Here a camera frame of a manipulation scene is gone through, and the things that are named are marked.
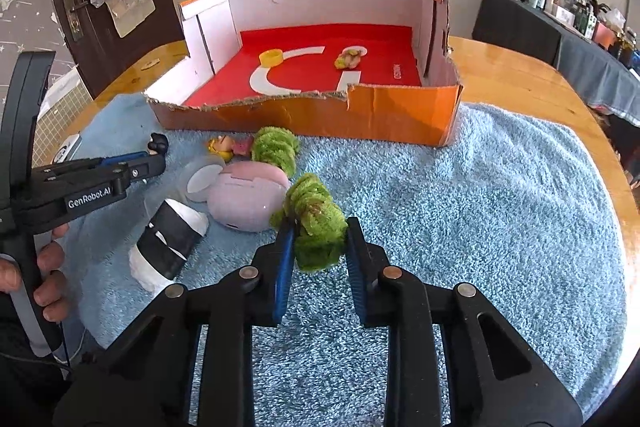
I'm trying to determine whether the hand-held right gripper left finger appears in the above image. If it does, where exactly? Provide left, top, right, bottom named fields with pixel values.
left=52, top=219, right=301, bottom=427

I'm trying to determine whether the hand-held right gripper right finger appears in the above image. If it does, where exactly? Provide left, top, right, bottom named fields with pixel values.
left=345, top=217, right=583, bottom=427

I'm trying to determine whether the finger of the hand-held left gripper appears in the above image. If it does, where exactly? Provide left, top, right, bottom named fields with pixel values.
left=34, top=155, right=167, bottom=188
left=97, top=151, right=151, bottom=166

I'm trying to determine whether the black-haired figurine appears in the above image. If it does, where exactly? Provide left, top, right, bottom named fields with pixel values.
left=147, top=133, right=171, bottom=156

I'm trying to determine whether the clear plastic box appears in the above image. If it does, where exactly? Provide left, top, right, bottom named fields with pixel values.
left=177, top=155, right=227, bottom=204

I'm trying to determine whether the green fuzzy chenille toy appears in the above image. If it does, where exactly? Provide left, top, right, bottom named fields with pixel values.
left=270, top=173, right=348, bottom=274
left=251, top=126, right=300, bottom=175

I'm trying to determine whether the black and white sock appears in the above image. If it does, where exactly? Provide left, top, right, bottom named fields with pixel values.
left=129, top=199, right=209, bottom=294

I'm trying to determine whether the pink oval case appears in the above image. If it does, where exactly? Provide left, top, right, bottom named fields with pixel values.
left=206, top=161, right=292, bottom=233

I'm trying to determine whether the small yellow-haired doll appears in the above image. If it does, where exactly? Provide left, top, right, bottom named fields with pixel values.
left=207, top=135, right=253, bottom=158

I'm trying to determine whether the white cardboard enclosure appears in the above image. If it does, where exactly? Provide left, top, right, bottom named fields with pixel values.
left=145, top=0, right=464, bottom=148

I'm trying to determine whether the person's left hand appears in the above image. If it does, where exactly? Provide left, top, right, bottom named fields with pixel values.
left=0, top=224, right=71, bottom=323

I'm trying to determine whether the white power socket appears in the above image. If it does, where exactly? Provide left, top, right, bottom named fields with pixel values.
left=50, top=134, right=83, bottom=165

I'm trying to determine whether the light blue towel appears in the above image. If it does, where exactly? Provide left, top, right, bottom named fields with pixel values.
left=65, top=94, right=628, bottom=427

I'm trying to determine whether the small pink yellow doll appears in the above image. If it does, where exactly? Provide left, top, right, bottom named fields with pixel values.
left=334, top=48, right=362, bottom=70

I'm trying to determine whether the dark cloth side table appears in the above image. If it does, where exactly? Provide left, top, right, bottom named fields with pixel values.
left=472, top=0, right=640, bottom=128

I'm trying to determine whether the cluttered shelf of items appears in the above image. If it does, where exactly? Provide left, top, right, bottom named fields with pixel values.
left=520, top=0, right=640, bottom=72

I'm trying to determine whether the metal door handle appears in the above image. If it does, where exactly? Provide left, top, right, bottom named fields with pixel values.
left=64, top=0, right=91, bottom=42

